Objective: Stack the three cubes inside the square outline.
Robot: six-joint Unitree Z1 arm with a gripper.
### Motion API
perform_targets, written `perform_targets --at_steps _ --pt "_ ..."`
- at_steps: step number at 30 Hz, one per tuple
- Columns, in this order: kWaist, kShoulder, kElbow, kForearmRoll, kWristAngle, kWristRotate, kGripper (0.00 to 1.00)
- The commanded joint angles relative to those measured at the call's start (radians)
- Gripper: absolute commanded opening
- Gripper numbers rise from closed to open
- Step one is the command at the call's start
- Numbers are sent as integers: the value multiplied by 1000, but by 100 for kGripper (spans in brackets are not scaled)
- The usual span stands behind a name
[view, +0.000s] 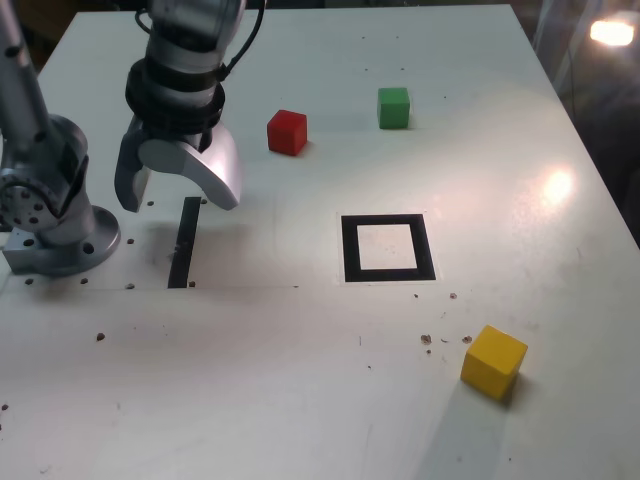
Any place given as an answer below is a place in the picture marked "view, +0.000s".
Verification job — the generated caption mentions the green cube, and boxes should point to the green cube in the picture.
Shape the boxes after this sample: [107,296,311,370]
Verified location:
[377,87,412,130]

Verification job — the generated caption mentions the bright warm lamp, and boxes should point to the bright warm lamp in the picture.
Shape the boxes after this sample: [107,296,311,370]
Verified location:
[588,18,634,49]

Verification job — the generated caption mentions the red cube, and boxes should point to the red cube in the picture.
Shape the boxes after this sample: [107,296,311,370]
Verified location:
[266,109,308,156]

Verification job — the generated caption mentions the black tape strip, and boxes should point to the black tape strip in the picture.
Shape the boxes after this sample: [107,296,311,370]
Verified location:
[167,196,202,290]

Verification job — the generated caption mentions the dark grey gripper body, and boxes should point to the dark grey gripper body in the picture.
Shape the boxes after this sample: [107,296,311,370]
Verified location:
[141,116,220,152]

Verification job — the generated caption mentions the black tape square outline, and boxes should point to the black tape square outline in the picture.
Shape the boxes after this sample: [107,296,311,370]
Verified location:
[340,213,437,284]

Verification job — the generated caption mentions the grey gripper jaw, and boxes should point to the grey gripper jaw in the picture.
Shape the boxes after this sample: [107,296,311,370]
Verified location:
[114,117,152,214]
[139,127,245,212]

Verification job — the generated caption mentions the yellow cube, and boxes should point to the yellow cube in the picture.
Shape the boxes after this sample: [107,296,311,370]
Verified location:
[459,324,529,404]

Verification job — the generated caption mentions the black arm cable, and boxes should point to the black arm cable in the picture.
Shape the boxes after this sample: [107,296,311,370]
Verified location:
[217,0,269,81]

